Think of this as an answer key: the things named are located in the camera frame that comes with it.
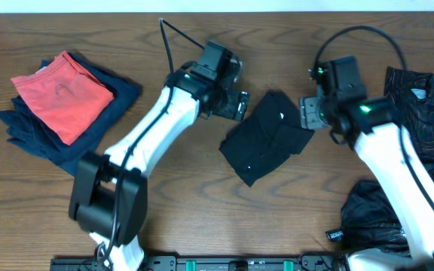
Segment folded navy blue garment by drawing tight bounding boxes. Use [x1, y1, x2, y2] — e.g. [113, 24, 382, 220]
[0, 53, 142, 175]

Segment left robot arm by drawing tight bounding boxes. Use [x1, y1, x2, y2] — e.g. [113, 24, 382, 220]
[69, 66, 249, 270]

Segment black orange patterned garment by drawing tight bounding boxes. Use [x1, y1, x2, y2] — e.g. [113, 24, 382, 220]
[384, 67, 434, 182]

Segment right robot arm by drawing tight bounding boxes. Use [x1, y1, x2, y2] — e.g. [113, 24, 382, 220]
[299, 96, 434, 270]

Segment folded red shirt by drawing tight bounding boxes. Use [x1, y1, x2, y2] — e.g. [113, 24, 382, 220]
[11, 50, 114, 145]

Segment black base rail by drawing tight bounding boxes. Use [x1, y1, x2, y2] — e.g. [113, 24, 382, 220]
[49, 254, 348, 271]

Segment black sports shorts with logo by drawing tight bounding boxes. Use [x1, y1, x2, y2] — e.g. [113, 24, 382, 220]
[325, 180, 411, 257]

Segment black t-shirt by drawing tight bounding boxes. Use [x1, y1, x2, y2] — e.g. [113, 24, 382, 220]
[219, 90, 314, 187]

